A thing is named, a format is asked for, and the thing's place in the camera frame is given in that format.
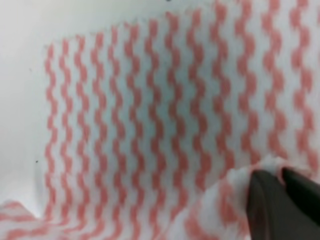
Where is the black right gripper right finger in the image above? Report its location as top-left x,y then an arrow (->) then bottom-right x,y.
281,168 -> 320,240

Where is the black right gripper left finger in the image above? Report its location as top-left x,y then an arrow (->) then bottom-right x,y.
246,170 -> 298,240

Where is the pink white striped towel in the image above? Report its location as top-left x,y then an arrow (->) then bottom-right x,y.
0,0 -> 320,240

